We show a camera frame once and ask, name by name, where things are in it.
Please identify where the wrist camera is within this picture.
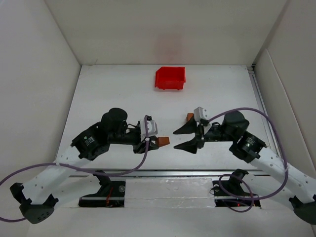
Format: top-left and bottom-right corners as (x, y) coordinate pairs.
(194, 107), (212, 134)
(139, 115), (158, 141)

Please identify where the aluminium front rail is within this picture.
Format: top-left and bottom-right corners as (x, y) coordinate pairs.
(69, 169), (262, 177)

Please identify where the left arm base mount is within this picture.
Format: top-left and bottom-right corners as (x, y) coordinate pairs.
(78, 176), (126, 208)

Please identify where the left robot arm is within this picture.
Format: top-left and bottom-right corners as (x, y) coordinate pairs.
(10, 108), (158, 224)

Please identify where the aluminium rail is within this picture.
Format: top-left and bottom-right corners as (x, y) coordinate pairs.
(246, 67), (280, 156)
(69, 169), (262, 177)

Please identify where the orange arch wood block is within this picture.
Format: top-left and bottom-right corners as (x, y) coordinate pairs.
(186, 113), (194, 122)

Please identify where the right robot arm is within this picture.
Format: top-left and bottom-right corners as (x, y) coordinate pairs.
(173, 107), (316, 225)

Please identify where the reddish brown house block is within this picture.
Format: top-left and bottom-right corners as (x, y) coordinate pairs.
(155, 137), (170, 148)

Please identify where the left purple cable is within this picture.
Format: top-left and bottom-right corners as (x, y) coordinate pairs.
(0, 116), (152, 222)

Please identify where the purple cable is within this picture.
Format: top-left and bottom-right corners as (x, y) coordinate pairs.
(0, 116), (152, 222)
(208, 107), (289, 213)

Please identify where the red plastic bin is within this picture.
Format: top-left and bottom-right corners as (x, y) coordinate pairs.
(155, 67), (186, 90)

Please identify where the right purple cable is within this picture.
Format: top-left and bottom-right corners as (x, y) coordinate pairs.
(208, 107), (289, 213)

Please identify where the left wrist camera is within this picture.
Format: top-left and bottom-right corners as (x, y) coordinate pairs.
(139, 115), (158, 141)

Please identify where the aluminium right rail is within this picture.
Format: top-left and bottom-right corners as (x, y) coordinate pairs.
(246, 67), (280, 156)

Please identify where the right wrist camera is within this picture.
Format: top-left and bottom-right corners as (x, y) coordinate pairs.
(194, 107), (212, 134)

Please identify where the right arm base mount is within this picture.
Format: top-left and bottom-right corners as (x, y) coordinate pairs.
(209, 177), (261, 211)

